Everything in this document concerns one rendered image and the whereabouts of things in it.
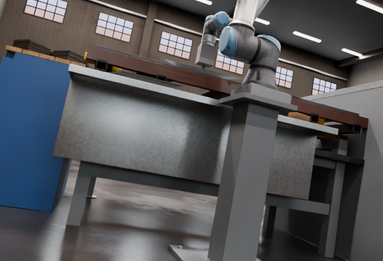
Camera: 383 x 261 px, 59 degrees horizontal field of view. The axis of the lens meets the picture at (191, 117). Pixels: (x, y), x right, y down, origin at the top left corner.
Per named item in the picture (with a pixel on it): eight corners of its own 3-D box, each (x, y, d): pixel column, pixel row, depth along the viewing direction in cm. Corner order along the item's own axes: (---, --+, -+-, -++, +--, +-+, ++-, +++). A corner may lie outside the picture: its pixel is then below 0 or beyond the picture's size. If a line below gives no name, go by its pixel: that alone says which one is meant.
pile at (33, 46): (32, 74, 248) (35, 66, 249) (88, 87, 258) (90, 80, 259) (5, 45, 172) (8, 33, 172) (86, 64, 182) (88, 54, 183)
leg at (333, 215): (317, 253, 196) (333, 139, 204) (326, 254, 197) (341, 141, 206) (324, 256, 190) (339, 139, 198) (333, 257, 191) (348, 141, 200)
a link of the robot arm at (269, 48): (282, 70, 140) (288, 40, 142) (255, 61, 136) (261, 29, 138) (267, 76, 151) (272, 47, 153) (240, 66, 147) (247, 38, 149)
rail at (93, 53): (86, 59, 160) (89, 47, 161) (362, 128, 202) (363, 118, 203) (85, 57, 156) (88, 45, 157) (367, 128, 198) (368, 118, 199)
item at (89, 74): (71, 79, 154) (72, 73, 154) (312, 135, 187) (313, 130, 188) (68, 70, 135) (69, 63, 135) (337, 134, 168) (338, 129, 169)
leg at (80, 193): (66, 221, 159) (98, 84, 168) (80, 223, 161) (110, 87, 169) (66, 224, 154) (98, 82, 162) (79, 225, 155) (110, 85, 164)
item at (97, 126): (53, 155, 150) (71, 79, 154) (304, 198, 183) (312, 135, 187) (52, 155, 146) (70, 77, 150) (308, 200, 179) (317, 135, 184)
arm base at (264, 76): (283, 93, 138) (288, 70, 139) (251, 83, 133) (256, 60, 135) (264, 98, 152) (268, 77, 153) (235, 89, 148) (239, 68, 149)
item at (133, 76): (95, 78, 156) (97, 70, 157) (176, 97, 166) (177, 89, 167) (95, 73, 144) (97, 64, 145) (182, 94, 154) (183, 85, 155)
